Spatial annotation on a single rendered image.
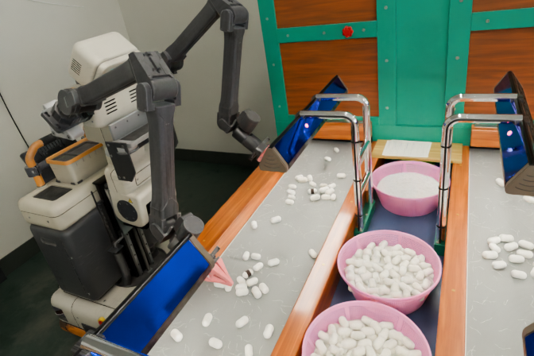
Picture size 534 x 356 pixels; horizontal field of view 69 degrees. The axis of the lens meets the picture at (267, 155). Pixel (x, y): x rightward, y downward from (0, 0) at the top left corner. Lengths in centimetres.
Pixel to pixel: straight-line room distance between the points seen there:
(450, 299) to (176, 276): 65
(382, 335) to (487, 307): 26
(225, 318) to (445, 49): 119
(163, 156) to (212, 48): 212
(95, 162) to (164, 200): 84
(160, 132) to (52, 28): 221
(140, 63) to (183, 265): 51
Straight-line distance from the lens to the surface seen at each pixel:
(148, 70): 100
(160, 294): 68
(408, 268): 116
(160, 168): 104
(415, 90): 167
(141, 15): 344
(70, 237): 180
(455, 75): 163
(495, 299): 112
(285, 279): 113
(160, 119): 100
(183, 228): 104
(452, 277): 111
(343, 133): 172
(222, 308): 110
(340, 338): 101
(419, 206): 141
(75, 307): 209
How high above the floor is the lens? 153
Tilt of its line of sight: 26 degrees down
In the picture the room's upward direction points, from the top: 9 degrees counter-clockwise
